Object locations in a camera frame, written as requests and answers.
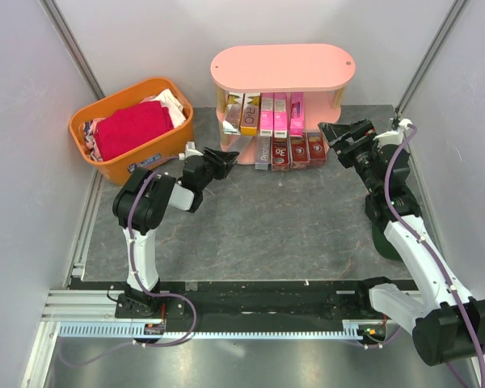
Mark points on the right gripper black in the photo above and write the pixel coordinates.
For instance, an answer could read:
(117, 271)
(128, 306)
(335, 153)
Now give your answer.
(362, 132)

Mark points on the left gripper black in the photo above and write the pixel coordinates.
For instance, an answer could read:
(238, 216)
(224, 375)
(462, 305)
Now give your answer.
(224, 167)

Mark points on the red 3D toothpaste box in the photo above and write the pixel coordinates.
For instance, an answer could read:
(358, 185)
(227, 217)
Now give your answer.
(280, 154)
(316, 148)

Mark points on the silver toothpaste box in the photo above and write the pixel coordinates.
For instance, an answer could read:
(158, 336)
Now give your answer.
(262, 153)

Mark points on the orange R.O toothpaste box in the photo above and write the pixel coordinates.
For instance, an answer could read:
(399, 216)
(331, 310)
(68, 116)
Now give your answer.
(249, 122)

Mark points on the pink toothpaste box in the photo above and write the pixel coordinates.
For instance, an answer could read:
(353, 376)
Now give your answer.
(280, 117)
(266, 120)
(296, 114)

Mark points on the dark red toothpaste box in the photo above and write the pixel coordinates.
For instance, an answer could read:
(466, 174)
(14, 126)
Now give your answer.
(299, 153)

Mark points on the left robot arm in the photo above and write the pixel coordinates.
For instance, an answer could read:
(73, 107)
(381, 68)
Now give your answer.
(142, 202)

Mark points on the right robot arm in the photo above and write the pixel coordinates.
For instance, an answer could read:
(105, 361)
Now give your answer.
(447, 322)

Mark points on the pink three-tier shelf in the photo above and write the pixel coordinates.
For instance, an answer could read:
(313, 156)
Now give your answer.
(320, 71)

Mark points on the orange plastic basket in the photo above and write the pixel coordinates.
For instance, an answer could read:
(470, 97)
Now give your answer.
(149, 155)

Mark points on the white and patterned cloths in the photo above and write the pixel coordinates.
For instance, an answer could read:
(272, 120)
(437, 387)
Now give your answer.
(167, 100)

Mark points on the red folded cloth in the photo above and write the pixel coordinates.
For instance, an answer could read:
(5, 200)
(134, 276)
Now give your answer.
(131, 127)

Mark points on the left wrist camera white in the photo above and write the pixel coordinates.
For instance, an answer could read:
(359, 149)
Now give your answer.
(190, 151)

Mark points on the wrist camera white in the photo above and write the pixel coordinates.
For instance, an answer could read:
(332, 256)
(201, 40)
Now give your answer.
(190, 151)
(393, 136)

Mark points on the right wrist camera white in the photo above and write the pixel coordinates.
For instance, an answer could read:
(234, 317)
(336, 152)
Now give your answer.
(393, 136)

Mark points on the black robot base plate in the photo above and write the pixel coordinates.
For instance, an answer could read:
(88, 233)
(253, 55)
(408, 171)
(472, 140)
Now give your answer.
(329, 299)

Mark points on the grey slotted cable duct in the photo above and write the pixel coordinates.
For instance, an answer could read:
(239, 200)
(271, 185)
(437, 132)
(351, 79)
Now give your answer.
(144, 331)

